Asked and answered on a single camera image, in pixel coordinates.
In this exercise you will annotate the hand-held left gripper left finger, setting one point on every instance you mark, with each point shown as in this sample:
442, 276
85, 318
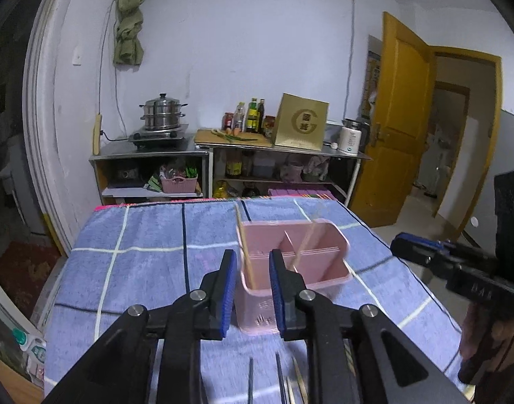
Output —
228, 290

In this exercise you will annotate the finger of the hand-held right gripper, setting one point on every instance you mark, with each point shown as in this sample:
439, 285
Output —
412, 256
425, 242

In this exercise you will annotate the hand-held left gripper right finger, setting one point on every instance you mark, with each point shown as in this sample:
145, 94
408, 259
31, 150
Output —
276, 290

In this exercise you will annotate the wooden chopstick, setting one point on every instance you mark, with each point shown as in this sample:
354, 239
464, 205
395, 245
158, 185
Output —
244, 248
300, 383
305, 240
289, 391

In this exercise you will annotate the pink utensil holder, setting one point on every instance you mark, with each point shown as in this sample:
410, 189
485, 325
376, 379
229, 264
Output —
324, 235

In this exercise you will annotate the black chopstick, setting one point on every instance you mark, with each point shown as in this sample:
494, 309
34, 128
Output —
280, 378
250, 381

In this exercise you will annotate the person's right hand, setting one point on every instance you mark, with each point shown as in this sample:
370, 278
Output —
471, 328

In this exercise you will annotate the blue plaid blanket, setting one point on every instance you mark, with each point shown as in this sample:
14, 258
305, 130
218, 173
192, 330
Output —
147, 269

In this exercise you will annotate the yellow oil bottle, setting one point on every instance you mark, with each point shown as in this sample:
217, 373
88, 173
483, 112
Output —
223, 191

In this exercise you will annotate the pink storage box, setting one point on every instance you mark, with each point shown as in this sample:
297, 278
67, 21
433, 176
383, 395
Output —
303, 193

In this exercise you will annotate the yellow wooden door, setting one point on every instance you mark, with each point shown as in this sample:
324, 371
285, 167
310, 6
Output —
395, 134

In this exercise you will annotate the pink plastic basket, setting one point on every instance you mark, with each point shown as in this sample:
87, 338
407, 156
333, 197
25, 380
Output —
179, 185

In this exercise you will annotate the pink mug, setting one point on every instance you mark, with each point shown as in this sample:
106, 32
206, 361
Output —
290, 172

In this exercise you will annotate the dark metal jug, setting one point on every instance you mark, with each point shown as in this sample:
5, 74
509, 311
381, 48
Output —
365, 134

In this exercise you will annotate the grey plastic container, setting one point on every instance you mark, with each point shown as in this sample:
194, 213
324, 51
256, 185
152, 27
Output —
263, 165

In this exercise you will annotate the white electric kettle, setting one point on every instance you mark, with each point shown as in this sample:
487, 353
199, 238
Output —
349, 139

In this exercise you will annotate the wide steel shelf table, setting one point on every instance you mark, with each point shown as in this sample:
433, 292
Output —
307, 153

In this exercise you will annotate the wooden cutting board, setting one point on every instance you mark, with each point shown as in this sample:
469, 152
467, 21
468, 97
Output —
206, 139

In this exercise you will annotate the green onion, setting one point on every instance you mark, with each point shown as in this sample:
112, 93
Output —
240, 137

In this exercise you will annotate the carrots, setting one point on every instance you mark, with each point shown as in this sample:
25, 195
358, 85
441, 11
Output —
232, 132

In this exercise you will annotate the red-lid jar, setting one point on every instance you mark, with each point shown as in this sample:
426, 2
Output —
269, 126

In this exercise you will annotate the steel stove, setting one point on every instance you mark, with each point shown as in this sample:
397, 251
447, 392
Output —
158, 139

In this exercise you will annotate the red sauce jar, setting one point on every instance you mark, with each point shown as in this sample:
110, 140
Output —
228, 121

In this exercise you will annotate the gold cardboard box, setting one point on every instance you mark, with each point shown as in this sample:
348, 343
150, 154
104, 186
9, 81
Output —
301, 122

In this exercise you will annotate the clear plastic bottle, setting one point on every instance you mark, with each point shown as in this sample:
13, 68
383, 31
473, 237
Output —
239, 118

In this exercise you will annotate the dark sauce bottle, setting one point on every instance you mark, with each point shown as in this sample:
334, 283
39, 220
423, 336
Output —
261, 118

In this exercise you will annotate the green yellow-label bottle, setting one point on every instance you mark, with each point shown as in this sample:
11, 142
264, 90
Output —
251, 118

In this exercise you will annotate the small steel shelf table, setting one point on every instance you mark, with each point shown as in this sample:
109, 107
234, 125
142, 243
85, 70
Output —
114, 149

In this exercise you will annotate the steel steamer pot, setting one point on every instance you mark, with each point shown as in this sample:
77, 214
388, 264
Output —
162, 111

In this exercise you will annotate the beige power strip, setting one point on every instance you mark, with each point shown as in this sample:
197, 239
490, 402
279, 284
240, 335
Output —
97, 134

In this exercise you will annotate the red patterned rug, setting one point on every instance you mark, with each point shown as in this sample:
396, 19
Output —
25, 269

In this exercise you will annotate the green hanging cloth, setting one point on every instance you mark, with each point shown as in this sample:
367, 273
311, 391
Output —
128, 29

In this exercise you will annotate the yellow door frame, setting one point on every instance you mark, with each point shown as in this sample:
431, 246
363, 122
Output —
494, 134

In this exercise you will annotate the wall calendar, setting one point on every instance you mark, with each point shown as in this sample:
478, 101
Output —
372, 84

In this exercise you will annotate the white wall switch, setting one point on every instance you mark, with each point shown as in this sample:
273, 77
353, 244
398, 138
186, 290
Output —
76, 57

